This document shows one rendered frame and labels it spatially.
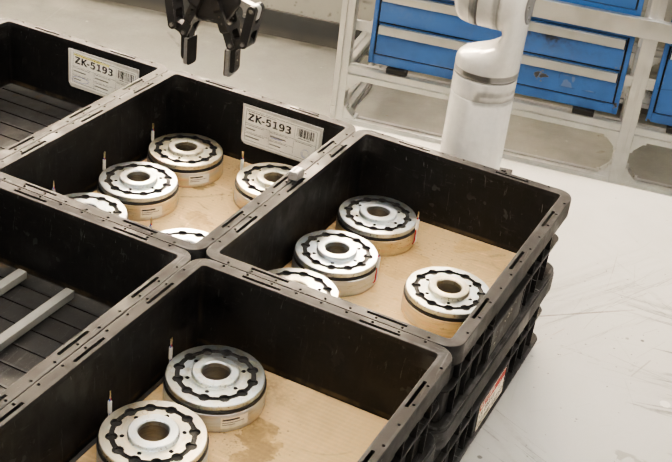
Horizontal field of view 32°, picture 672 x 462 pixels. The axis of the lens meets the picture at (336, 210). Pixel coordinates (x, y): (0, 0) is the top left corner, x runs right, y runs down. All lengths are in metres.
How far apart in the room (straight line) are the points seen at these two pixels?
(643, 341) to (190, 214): 0.64
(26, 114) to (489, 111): 0.67
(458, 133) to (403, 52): 1.69
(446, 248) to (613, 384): 0.28
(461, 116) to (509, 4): 0.18
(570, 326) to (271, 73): 2.58
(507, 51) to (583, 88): 1.70
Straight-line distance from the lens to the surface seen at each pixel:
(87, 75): 1.77
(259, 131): 1.63
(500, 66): 1.64
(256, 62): 4.16
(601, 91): 3.32
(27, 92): 1.85
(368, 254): 1.42
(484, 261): 1.50
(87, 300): 1.36
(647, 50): 3.26
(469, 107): 1.67
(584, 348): 1.62
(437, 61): 3.36
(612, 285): 1.77
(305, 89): 3.98
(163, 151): 1.61
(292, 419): 1.20
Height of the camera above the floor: 1.59
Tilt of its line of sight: 29 degrees down
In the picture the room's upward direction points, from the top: 7 degrees clockwise
